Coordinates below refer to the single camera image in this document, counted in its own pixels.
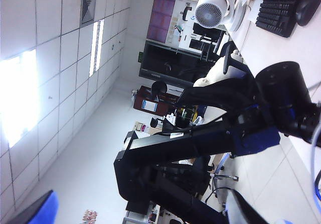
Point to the white display board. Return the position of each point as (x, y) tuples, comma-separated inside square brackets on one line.
[(185, 33)]

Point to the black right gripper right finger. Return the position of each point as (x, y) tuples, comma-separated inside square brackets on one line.
[(243, 214)]

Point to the black computer keyboard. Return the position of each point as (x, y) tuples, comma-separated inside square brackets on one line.
[(276, 13)]

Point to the white ceiling light panel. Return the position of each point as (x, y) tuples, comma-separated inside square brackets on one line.
[(20, 98), (96, 48)]

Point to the wide black display screen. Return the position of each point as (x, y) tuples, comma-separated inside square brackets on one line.
[(160, 60)]

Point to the large white round fan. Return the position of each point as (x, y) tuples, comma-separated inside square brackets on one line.
[(208, 11)]

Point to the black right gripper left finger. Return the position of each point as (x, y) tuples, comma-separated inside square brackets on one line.
[(37, 211)]

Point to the black computer mouse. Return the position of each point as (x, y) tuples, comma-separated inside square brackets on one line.
[(307, 8)]

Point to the grey ceiling air vent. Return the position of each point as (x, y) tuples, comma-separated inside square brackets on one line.
[(87, 8)]

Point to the purple wall panel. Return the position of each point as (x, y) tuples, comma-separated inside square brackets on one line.
[(161, 13)]

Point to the brown wooden cabinet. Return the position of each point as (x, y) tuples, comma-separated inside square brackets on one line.
[(140, 98)]

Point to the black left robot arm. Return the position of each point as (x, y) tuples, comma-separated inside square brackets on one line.
[(175, 143)]

